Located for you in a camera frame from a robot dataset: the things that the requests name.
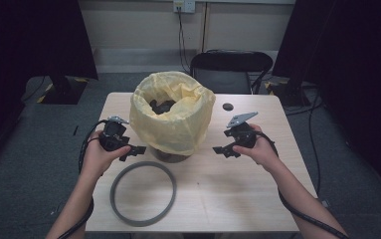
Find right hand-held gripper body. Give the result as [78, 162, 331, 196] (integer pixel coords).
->
[224, 112, 259, 148]

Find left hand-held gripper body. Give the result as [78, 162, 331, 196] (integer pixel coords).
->
[97, 115, 131, 152]

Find yellow plastic trash bag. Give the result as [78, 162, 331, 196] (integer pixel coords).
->
[128, 71, 217, 157]

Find grey bin rim ring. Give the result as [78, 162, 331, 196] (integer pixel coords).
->
[109, 160, 178, 228]

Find person's right hand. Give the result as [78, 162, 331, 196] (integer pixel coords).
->
[232, 123, 282, 173]

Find person's left hand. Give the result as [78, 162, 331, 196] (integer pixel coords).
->
[80, 129, 132, 180]

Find black crumpled trash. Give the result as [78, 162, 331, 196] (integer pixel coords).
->
[148, 99, 176, 116]

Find black folding chair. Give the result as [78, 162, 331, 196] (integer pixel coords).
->
[188, 49, 275, 95]

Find black stand base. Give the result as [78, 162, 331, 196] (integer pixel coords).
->
[38, 75, 90, 106]
[266, 79, 312, 108]

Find black curtain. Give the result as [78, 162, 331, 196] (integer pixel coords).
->
[0, 0, 98, 173]
[272, 0, 381, 200]

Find left hand-held gripper cable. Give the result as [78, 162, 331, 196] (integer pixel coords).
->
[57, 119, 109, 239]

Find hand-held gripper cable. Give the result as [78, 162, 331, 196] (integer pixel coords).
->
[57, 119, 109, 239]
[254, 130, 351, 239]

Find black floor cable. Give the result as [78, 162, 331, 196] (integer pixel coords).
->
[285, 93, 324, 197]
[21, 76, 47, 103]

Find right hand-held gripper cable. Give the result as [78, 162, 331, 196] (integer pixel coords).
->
[254, 130, 351, 239]

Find black wall outlet cable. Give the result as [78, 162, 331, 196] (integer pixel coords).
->
[176, 8, 192, 75]

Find thin vertical wall pipe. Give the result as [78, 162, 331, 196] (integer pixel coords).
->
[200, 2, 210, 53]

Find white wall outlet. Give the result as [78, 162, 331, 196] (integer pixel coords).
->
[172, 0, 196, 14]

